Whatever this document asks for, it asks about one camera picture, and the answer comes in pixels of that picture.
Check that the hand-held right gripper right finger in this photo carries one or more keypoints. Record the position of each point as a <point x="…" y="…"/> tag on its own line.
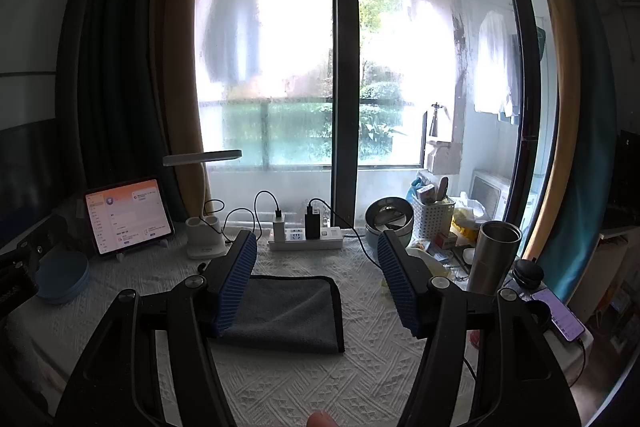
<point x="400" y="289"/>

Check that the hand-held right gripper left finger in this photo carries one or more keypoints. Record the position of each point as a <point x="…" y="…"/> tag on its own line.
<point x="234" y="287"/>

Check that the grey towel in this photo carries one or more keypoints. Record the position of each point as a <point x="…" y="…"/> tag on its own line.
<point x="295" y="312"/>

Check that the white desk lamp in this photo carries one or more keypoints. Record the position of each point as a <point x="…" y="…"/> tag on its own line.
<point x="205" y="242"/>

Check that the stainless steel bowl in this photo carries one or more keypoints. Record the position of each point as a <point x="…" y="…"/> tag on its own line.
<point x="390" y="214"/>

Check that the white charger plug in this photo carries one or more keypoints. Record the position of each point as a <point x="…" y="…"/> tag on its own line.
<point x="278" y="224"/>

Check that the white plastic basket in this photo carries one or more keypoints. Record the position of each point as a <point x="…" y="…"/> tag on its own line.
<point x="432" y="219"/>

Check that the white power strip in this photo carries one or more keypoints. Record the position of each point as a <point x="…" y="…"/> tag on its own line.
<point x="305" y="243"/>

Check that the white tablet stand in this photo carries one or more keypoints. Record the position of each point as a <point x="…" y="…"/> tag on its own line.
<point x="150" y="249"/>

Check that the yellow plastic bag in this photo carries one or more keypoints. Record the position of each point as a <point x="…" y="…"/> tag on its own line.
<point x="467" y="219"/>

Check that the stainless steel tumbler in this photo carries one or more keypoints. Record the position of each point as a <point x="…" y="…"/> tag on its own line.
<point x="492" y="257"/>

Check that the black charger plug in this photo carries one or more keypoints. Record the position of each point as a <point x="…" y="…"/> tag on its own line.
<point x="313" y="222"/>

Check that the white textured tablecloth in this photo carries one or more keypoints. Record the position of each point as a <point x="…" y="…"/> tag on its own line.
<point x="310" y="387"/>

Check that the tablet with lit screen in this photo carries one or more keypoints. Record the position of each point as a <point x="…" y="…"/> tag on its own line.
<point x="129" y="216"/>

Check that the white microwave oven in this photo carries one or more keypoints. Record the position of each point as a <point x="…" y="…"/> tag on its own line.
<point x="490" y="194"/>

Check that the cardboard box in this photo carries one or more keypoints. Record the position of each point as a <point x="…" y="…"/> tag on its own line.
<point x="442" y="157"/>

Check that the smartphone with lit screen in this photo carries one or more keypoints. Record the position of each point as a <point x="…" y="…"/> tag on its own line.
<point x="557" y="314"/>

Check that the white shelf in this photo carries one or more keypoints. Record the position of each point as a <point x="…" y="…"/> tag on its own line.
<point x="620" y="267"/>

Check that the dark curtain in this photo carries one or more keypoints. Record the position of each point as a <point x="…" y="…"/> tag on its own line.
<point x="120" y="82"/>

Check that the teal curtain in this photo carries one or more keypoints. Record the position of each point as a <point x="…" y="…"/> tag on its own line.
<point x="585" y="157"/>

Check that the yellow curtain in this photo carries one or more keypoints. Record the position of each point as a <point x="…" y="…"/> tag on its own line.
<point x="175" y="57"/>
<point x="560" y="82"/>

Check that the hanging white shirt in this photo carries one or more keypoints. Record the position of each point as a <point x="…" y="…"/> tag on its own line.
<point x="495" y="67"/>

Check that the hanging blue shirt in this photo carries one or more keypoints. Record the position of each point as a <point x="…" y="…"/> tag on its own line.
<point x="231" y="32"/>

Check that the black window frame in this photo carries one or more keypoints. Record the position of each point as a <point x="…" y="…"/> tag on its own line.
<point x="344" y="57"/>

